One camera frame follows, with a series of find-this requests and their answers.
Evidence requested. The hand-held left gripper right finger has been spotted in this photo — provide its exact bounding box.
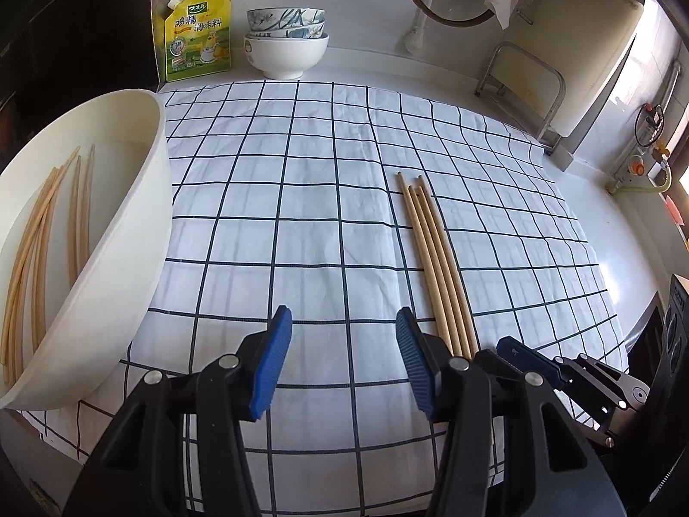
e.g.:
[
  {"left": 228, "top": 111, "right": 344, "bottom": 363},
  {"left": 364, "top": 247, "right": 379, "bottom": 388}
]
[{"left": 395, "top": 307, "right": 609, "bottom": 517}]

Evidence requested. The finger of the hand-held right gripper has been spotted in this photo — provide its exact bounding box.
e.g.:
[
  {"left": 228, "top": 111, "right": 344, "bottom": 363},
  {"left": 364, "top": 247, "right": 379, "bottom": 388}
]
[
  {"left": 495, "top": 336, "right": 571, "bottom": 389},
  {"left": 554, "top": 352, "right": 651, "bottom": 445}
]

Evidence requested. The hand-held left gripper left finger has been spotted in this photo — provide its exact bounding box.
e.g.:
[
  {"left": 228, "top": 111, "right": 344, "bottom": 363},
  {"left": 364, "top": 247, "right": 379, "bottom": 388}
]
[{"left": 63, "top": 304, "right": 294, "bottom": 517}]

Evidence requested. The large white basin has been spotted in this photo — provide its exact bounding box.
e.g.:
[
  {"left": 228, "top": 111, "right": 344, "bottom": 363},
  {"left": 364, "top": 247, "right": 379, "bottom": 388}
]
[{"left": 0, "top": 89, "right": 173, "bottom": 410}]

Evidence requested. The bundle of wooden chopsticks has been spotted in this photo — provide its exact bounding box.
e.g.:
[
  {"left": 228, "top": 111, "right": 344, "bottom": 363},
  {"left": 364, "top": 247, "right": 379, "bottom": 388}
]
[{"left": 0, "top": 145, "right": 81, "bottom": 386}]

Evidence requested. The black-grid white cloth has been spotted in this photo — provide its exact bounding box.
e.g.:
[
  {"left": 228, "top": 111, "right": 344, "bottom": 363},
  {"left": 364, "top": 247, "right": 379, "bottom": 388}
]
[{"left": 16, "top": 80, "right": 630, "bottom": 517}]

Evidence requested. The metal board stand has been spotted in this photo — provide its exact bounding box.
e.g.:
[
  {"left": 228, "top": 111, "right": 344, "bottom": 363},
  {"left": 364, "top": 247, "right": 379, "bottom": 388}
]
[{"left": 475, "top": 40, "right": 567, "bottom": 157}]

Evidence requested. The round gas gauge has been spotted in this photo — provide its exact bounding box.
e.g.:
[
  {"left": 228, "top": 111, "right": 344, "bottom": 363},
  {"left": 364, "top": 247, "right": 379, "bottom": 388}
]
[{"left": 634, "top": 101, "right": 667, "bottom": 147}]

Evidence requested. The plain white bowl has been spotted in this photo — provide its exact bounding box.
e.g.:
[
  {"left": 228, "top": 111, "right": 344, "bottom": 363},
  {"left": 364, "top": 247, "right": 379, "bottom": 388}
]
[{"left": 243, "top": 32, "right": 330, "bottom": 81}]

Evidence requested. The white cutting board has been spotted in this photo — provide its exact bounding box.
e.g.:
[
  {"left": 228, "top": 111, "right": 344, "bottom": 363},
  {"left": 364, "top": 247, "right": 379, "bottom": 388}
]
[{"left": 506, "top": 0, "right": 647, "bottom": 138}]

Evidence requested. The yellow seasoning pouch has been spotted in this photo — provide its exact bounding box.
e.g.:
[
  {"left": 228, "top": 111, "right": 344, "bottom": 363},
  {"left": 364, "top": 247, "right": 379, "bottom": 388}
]
[{"left": 152, "top": 0, "right": 233, "bottom": 84}]

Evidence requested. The white rolling stick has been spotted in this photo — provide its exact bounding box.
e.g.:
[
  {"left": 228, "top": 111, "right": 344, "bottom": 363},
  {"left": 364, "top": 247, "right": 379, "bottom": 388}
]
[{"left": 403, "top": 0, "right": 445, "bottom": 56}]

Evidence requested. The blue patterned bowl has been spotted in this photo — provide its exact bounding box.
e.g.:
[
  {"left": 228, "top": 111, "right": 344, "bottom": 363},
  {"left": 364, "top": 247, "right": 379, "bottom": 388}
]
[
  {"left": 246, "top": 7, "right": 327, "bottom": 30},
  {"left": 248, "top": 24, "right": 327, "bottom": 40}
]

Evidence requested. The yellow gas hose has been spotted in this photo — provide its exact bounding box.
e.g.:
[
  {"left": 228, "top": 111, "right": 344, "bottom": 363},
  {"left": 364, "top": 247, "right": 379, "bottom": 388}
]
[{"left": 608, "top": 159, "right": 680, "bottom": 195}]

